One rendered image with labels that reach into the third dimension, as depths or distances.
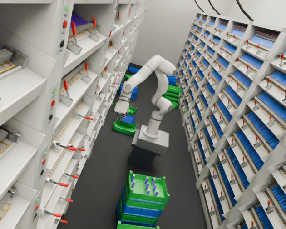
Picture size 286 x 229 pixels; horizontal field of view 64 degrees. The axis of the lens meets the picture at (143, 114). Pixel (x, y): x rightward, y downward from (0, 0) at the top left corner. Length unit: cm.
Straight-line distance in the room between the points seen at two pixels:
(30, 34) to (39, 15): 4
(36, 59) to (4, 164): 25
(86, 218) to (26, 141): 139
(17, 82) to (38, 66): 8
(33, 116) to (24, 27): 21
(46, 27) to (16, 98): 16
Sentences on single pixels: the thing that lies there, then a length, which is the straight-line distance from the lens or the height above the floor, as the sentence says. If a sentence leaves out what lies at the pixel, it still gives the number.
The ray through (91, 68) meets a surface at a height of 117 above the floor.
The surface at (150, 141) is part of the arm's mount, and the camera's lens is 230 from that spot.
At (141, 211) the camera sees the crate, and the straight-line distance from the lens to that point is 189.
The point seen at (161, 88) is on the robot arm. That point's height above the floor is 91.
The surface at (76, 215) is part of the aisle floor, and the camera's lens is 199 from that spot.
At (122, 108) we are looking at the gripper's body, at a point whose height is 80.
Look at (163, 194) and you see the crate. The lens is 189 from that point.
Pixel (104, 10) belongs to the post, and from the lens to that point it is 121.
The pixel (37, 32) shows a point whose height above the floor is 145.
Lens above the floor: 157
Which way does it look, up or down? 25 degrees down
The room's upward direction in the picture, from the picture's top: 20 degrees clockwise
